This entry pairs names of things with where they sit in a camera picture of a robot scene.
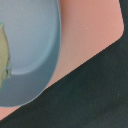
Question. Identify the teal padded gripper finger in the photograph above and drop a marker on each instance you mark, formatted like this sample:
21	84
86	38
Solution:
5	58

